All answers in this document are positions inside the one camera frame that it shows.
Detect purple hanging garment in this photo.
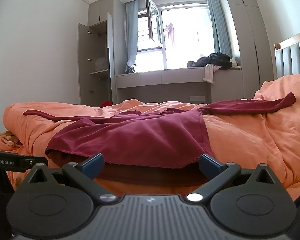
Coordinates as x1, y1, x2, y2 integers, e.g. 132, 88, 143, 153
165, 23, 176, 47

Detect closed grey wardrobe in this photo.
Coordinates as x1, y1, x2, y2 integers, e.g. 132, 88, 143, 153
219, 0, 275, 100

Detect open grey wardrobe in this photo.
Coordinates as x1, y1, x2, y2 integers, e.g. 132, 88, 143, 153
77, 0, 116, 105

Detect maroon long-sleeve shirt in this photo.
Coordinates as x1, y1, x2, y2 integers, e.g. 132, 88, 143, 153
22, 92, 297, 187

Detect orange floral bed sheet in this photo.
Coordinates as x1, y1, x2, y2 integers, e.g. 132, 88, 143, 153
0, 134, 24, 149

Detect pile of dark clothes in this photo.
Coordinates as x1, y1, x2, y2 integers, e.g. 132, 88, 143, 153
187, 52, 240, 70

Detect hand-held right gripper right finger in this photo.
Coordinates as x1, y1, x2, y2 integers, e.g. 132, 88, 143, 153
186, 153, 279, 204

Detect window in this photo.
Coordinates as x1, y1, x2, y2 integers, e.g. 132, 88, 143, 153
137, 0, 216, 71

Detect grey padded headboard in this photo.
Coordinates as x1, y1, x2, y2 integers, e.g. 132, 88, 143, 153
274, 29, 300, 80

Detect orange blanket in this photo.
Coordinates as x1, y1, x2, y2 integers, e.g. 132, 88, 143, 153
0, 74, 300, 196

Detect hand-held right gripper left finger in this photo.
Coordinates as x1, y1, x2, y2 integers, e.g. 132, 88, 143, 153
22, 152, 118, 204

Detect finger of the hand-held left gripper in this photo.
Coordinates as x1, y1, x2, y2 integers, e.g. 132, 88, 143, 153
25, 156, 49, 171

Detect grey window bench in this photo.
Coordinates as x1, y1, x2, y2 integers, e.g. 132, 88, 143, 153
116, 66, 243, 105

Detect folded white bedding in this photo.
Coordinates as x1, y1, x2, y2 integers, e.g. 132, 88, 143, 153
94, 58, 109, 71

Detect blue-grey curtain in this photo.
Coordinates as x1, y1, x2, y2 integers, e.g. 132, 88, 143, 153
205, 0, 232, 57
126, 0, 140, 74

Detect white cloth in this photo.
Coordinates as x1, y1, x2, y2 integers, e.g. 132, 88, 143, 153
203, 64, 222, 84

